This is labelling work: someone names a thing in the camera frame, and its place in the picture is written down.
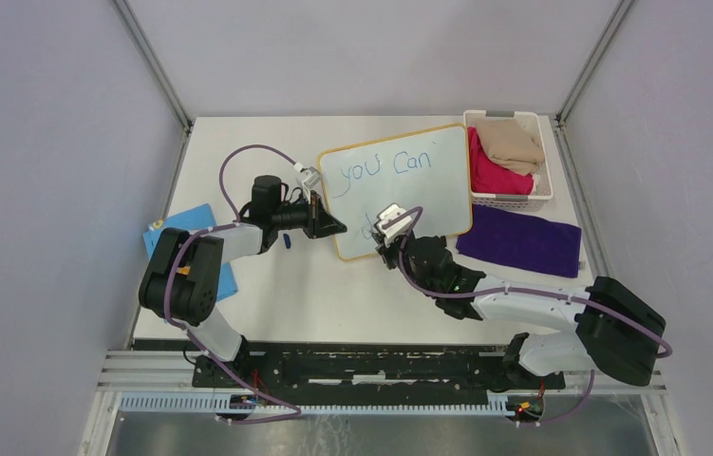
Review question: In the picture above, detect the blue patterned cloth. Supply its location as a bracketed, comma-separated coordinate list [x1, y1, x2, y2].
[138, 204, 238, 326]

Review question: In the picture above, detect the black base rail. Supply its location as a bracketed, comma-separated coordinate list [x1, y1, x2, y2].
[192, 341, 566, 406]

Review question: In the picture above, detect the pink cloth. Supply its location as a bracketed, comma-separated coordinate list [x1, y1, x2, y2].
[467, 127, 535, 195]

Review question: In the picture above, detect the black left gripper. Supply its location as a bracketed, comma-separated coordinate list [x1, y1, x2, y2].
[272, 191, 347, 240]

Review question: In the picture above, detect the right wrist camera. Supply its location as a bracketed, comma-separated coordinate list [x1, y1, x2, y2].
[372, 203, 418, 246]

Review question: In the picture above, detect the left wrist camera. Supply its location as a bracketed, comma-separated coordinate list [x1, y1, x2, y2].
[294, 162, 322, 192]

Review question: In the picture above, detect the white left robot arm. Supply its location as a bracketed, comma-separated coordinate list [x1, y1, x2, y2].
[138, 175, 347, 388]

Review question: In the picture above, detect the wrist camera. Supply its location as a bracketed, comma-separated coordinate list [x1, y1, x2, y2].
[372, 203, 418, 246]
[294, 162, 322, 192]

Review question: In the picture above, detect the purple cloth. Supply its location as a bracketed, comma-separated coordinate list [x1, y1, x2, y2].
[456, 205, 582, 278]

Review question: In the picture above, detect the white plastic basket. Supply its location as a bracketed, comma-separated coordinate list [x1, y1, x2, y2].
[462, 109, 554, 212]

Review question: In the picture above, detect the white cable duct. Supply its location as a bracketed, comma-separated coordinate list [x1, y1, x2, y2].
[119, 392, 514, 417]

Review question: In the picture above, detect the yellow framed whiteboard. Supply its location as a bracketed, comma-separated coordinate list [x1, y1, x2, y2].
[318, 123, 473, 261]

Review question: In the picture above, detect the beige cloth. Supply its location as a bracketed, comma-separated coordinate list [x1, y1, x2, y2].
[474, 119, 545, 176]

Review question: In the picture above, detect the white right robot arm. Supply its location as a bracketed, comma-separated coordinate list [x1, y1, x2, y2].
[371, 226, 673, 388]

